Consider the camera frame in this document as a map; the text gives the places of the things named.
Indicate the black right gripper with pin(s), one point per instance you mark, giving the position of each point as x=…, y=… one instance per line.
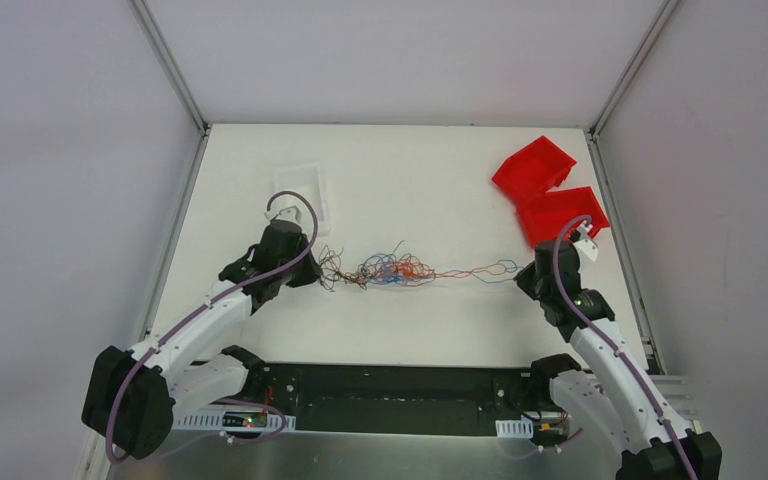
x=533, y=283

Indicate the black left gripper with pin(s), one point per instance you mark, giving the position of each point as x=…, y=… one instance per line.
x=301, y=271

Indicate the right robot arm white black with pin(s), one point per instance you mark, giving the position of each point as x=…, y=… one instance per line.
x=610, y=396

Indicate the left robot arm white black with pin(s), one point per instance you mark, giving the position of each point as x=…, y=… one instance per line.
x=135, y=394

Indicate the near red plastic bin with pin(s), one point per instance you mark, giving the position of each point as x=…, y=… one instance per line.
x=542, y=217

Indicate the red plastic bin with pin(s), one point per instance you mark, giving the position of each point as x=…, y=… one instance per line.
x=533, y=170
x=542, y=217

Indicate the white plastic tray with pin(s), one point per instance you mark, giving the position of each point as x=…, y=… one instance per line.
x=308, y=180

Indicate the far red plastic bin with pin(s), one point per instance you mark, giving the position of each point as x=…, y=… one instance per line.
x=533, y=170

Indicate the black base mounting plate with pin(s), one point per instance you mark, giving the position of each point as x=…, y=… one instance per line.
x=446, y=401

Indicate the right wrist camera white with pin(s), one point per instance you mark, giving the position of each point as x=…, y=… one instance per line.
x=584, y=244

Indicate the right white slotted cable duct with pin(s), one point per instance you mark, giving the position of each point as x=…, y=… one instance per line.
x=514, y=429

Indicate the white slotted cable duct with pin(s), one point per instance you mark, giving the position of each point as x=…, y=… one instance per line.
x=235, y=420
x=514, y=429

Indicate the aluminium frame rail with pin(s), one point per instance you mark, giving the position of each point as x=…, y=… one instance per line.
x=676, y=391

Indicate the left white slotted cable duct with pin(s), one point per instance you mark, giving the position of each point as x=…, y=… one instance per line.
x=235, y=420

